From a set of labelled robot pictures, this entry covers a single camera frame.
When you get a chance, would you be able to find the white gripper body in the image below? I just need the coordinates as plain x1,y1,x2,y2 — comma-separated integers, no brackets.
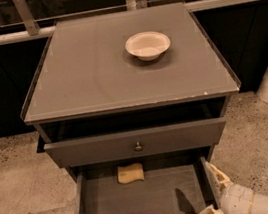
220,183,268,214

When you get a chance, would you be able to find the white bowl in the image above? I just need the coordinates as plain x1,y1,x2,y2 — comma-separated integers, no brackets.
125,31,171,61

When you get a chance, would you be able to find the round metal drawer knob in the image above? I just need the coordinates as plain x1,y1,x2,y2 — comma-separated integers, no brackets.
134,142,143,152

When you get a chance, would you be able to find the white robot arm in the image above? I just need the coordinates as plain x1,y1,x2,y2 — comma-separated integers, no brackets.
198,162,268,214

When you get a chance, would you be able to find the grey drawer cabinet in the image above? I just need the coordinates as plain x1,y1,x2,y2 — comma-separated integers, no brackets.
22,8,240,177

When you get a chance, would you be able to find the grey top drawer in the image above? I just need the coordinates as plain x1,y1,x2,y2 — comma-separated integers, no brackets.
44,117,226,168

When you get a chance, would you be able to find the yellow sponge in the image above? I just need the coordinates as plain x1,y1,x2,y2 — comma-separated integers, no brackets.
117,163,145,184

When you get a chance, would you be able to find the grey open middle drawer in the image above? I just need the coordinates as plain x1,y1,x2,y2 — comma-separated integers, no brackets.
75,153,220,214

